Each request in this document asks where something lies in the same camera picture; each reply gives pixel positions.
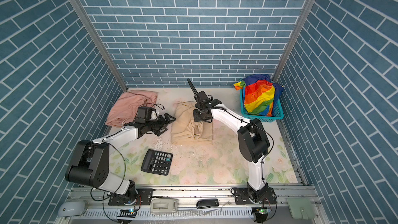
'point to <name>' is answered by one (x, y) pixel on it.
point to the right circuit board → (264, 211)
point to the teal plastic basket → (278, 113)
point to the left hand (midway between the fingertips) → (172, 122)
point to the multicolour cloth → (260, 94)
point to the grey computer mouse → (72, 208)
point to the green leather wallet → (302, 208)
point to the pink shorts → (125, 111)
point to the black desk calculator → (157, 162)
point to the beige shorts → (184, 130)
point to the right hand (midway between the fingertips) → (196, 115)
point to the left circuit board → (127, 212)
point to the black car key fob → (205, 203)
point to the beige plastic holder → (164, 205)
